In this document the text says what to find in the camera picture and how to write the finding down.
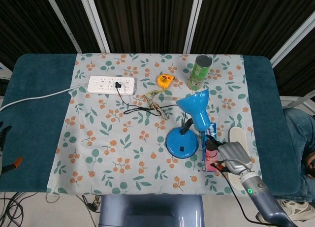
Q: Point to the white shoe insole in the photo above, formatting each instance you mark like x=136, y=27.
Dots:
x=237, y=136

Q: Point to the yellow tape measure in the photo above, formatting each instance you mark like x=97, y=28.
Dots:
x=165, y=81

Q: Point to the floral tablecloth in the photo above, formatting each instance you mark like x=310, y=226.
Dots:
x=110, y=150

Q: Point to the blue Oreo cookie box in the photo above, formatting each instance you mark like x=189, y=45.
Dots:
x=211, y=131

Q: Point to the beige sneaker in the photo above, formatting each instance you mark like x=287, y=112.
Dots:
x=292, y=208

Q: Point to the black clamp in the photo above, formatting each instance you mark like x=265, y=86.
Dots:
x=5, y=136

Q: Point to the white power strip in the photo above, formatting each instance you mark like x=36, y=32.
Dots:
x=98, y=85

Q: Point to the green snack can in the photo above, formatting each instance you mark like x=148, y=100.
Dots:
x=197, y=76

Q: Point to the blue desk lamp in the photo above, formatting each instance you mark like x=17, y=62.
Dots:
x=182, y=143

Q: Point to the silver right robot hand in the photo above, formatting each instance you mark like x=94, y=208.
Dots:
x=236, y=155

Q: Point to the teal table cover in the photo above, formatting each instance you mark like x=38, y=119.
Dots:
x=37, y=138

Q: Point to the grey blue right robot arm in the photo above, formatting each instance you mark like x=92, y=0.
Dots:
x=263, y=202

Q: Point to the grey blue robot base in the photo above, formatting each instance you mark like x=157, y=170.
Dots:
x=147, y=209

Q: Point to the white double frame post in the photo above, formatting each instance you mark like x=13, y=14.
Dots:
x=96, y=22

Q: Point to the person in blue jeans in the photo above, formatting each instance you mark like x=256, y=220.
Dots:
x=300, y=128

